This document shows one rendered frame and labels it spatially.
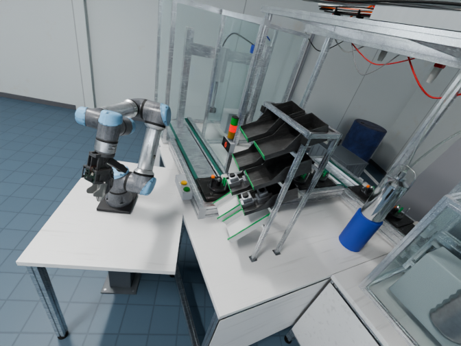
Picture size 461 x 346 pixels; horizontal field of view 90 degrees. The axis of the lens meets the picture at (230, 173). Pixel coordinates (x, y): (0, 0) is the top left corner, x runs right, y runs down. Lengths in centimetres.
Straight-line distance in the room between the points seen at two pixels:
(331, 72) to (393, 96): 142
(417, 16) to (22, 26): 482
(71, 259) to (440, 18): 187
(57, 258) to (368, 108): 525
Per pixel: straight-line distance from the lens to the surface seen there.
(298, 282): 145
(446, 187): 444
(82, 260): 137
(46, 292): 167
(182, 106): 241
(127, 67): 455
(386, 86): 548
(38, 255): 144
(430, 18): 137
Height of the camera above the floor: 195
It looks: 33 degrees down
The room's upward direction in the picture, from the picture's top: 15 degrees clockwise
